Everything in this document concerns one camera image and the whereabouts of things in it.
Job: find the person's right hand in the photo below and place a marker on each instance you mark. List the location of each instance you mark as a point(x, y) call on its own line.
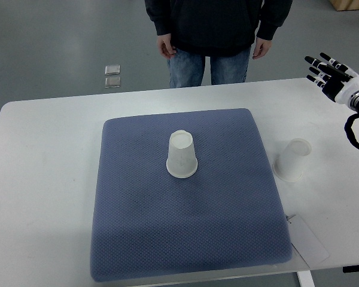
point(165, 48)

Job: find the person's left hand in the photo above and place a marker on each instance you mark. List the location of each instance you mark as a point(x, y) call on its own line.
point(262, 46)

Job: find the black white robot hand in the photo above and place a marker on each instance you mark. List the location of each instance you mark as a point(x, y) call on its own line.
point(336, 80)

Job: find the white paper cup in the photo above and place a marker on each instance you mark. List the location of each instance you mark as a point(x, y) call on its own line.
point(290, 164)
point(181, 161)

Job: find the person in dark hoodie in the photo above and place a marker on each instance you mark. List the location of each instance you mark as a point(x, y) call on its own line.
point(222, 31)

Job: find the upper metal floor plate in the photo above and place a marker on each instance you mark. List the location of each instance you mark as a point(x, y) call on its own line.
point(112, 69)

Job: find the wooden box corner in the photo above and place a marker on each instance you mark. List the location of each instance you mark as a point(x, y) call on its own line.
point(345, 5)

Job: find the white paper tag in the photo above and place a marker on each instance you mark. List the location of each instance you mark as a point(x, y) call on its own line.
point(305, 242)

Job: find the blue-grey quilted cushion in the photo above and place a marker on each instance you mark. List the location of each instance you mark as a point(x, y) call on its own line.
point(146, 222)

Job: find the white table leg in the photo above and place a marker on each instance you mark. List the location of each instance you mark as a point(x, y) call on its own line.
point(305, 279)

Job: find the black bracket under table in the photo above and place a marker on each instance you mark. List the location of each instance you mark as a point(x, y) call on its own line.
point(350, 269)

